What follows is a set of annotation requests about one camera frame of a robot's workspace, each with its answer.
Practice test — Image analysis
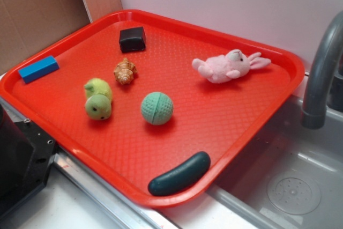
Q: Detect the blue rectangular block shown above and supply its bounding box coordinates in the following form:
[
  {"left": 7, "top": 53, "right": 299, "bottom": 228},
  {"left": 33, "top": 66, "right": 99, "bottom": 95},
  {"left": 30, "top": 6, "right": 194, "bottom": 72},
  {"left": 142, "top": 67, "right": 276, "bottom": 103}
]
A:
[{"left": 18, "top": 56, "right": 59, "bottom": 84}]

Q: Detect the brown cardboard panel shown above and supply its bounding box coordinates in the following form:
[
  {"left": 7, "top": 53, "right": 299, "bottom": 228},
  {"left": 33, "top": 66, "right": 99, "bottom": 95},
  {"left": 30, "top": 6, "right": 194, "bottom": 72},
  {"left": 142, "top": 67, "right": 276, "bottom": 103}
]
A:
[{"left": 1, "top": 0, "right": 122, "bottom": 73}]

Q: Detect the pink plush bunny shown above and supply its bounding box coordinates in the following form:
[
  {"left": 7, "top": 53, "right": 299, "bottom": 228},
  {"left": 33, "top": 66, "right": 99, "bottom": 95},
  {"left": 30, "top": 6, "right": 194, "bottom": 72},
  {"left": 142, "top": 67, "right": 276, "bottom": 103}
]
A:
[{"left": 192, "top": 49, "right": 271, "bottom": 84}]

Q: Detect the red plastic tray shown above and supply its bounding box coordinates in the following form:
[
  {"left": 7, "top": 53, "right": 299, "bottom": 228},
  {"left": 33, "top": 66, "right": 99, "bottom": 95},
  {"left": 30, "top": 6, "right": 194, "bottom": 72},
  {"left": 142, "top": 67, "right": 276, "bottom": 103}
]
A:
[{"left": 1, "top": 10, "right": 304, "bottom": 208}]

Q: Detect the grey toy faucet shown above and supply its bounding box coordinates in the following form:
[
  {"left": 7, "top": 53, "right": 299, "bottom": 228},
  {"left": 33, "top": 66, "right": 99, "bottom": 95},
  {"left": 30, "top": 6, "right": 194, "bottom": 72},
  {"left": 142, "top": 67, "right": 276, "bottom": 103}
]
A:
[{"left": 301, "top": 12, "right": 342, "bottom": 129}]

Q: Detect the green plush bird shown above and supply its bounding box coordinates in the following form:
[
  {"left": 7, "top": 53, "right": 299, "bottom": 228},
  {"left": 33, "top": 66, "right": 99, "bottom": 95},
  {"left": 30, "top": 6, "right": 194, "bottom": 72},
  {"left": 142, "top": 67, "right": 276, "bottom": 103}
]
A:
[{"left": 84, "top": 78, "right": 113, "bottom": 120}]

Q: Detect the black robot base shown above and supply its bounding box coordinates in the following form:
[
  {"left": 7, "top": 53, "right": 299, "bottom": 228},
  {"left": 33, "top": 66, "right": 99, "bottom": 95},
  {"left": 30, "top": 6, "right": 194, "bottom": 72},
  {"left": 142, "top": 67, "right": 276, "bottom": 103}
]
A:
[{"left": 1, "top": 107, "right": 56, "bottom": 219}]

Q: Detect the black rectangular block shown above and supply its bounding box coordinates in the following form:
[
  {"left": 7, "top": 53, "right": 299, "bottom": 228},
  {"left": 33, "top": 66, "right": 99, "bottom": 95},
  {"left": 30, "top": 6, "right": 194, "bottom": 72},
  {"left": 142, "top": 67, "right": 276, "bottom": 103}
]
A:
[{"left": 119, "top": 27, "right": 146, "bottom": 53}]

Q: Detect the green dimpled ball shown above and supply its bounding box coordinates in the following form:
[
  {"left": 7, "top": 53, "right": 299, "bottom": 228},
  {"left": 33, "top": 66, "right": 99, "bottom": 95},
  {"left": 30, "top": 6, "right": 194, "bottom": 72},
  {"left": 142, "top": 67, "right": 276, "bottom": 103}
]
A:
[{"left": 140, "top": 92, "right": 174, "bottom": 125}]

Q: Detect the dark green toy cucumber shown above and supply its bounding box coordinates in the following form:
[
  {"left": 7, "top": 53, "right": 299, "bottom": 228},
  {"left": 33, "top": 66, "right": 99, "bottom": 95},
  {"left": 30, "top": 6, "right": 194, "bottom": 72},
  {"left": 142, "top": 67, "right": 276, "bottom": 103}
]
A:
[{"left": 148, "top": 151, "right": 211, "bottom": 196}]

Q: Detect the grey toy sink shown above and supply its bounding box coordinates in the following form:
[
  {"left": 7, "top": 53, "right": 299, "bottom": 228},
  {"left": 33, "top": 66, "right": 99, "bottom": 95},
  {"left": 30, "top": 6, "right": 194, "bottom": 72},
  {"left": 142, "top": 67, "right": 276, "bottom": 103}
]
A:
[{"left": 208, "top": 82, "right": 342, "bottom": 228}]

